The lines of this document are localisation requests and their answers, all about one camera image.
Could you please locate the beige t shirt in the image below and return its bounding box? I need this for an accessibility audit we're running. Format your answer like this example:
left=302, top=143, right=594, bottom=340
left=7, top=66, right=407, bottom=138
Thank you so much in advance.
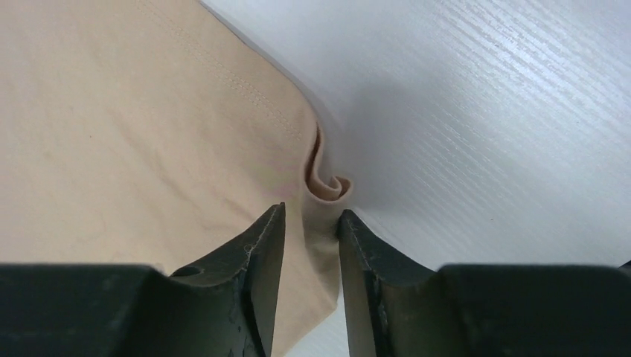
left=1, top=1, right=352, bottom=356

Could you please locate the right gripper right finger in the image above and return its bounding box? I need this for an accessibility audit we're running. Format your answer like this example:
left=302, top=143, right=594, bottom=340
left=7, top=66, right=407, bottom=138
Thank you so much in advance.
left=337, top=210, right=630, bottom=356

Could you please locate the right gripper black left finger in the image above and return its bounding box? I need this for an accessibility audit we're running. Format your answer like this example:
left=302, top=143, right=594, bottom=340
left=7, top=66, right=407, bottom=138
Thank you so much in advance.
left=1, top=204, right=286, bottom=356

